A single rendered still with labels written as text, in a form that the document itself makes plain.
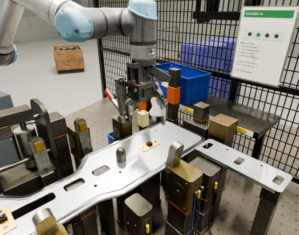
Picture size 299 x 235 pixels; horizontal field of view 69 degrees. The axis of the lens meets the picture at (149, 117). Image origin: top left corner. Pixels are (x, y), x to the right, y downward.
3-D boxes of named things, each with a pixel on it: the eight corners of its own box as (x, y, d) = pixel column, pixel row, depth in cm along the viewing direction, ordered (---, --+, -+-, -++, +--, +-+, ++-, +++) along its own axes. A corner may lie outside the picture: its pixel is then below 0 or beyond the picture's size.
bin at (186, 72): (186, 105, 105) (188, 78, 99) (149, 88, 128) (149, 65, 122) (209, 98, 114) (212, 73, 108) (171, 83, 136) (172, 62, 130)
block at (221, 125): (215, 198, 96) (228, 126, 80) (200, 189, 101) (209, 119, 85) (224, 189, 101) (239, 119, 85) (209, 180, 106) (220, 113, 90)
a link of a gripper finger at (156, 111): (152, 130, 67) (140, 102, 67) (166, 124, 70) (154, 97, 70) (159, 128, 64) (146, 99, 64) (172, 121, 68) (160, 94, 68)
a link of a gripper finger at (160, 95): (155, 112, 69) (144, 86, 70) (159, 110, 70) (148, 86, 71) (164, 107, 66) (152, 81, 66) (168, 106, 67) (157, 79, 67)
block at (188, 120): (198, 185, 103) (206, 129, 90) (179, 172, 111) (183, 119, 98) (202, 182, 105) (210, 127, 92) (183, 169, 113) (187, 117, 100)
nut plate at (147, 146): (144, 152, 76) (144, 149, 75) (137, 147, 78) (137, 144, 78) (161, 143, 81) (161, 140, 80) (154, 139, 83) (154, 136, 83)
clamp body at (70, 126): (87, 211, 90) (73, 133, 74) (75, 196, 98) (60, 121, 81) (101, 203, 94) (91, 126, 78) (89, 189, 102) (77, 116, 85)
